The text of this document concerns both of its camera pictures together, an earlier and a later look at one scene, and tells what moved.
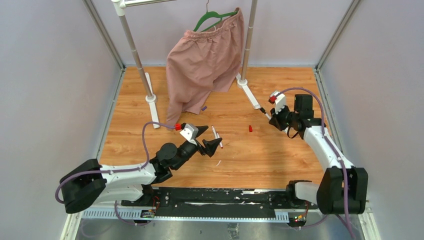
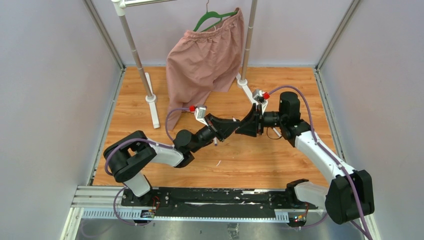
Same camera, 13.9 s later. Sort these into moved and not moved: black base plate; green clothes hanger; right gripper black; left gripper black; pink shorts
Moved: right gripper black; left gripper black
Not moved: black base plate; pink shorts; green clothes hanger
